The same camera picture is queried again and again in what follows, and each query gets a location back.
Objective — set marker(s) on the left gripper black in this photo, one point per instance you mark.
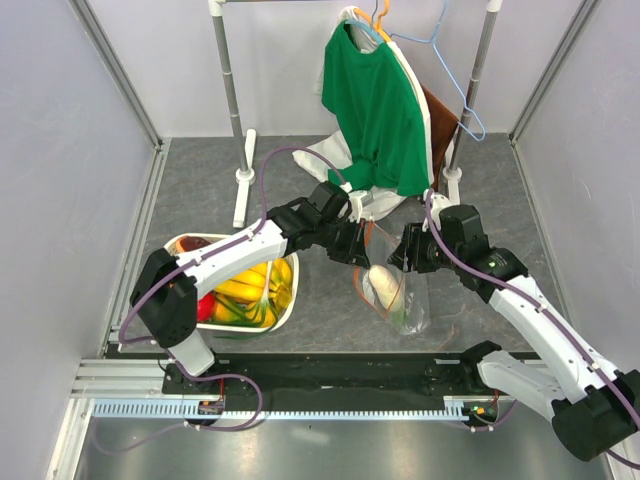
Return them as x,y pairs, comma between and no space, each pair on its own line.
355,252

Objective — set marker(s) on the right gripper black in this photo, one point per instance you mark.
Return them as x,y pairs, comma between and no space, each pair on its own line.
409,250

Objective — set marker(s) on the clear zip top bag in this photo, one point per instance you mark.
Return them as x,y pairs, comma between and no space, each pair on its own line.
379,245

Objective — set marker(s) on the white toy radish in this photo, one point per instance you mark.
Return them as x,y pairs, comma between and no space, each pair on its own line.
389,292

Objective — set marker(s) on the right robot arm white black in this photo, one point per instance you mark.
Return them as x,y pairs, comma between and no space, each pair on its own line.
590,403

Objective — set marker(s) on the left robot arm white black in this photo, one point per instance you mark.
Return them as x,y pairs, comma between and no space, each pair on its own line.
167,292

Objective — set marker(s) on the brown toy food piece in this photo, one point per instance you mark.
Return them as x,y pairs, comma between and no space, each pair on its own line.
187,243

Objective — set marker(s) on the white plastic food basket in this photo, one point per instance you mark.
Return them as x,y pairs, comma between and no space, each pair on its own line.
292,259

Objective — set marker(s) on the clothes rack right pole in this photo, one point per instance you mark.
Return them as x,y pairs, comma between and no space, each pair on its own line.
470,122

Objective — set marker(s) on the clothes rack pole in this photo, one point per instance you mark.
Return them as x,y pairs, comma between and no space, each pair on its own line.
470,122
244,141

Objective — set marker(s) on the white cloth garment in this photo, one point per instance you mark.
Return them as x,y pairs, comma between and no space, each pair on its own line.
335,149

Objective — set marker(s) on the yellow toy banana bunch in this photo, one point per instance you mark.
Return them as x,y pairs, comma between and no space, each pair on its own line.
255,290

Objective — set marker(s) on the green toy scallion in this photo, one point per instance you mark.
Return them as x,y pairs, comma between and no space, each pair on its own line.
244,321

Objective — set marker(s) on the clothes rack left pole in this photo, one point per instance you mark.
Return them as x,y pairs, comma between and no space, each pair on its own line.
244,141

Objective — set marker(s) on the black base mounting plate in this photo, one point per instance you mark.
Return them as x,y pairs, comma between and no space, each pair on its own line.
340,380

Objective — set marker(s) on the brown cloth garment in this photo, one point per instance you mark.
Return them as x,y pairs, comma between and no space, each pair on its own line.
444,124

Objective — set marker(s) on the green T-shirt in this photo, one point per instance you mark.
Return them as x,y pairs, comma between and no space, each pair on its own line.
378,114

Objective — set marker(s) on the red toy apple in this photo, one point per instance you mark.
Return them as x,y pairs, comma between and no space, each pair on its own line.
206,308

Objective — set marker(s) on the orange hanger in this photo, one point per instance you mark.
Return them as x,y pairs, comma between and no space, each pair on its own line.
376,17

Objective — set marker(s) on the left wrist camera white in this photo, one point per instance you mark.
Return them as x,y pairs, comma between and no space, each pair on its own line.
359,201

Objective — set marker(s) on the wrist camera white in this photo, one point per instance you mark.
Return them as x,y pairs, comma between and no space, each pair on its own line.
436,202
359,201

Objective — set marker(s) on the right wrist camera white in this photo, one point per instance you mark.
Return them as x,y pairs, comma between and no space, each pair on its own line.
436,202

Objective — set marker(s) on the blue white cable duct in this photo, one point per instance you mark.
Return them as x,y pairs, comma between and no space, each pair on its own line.
182,409

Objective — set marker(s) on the blue wire hanger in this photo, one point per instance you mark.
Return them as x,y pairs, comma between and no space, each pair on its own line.
432,41

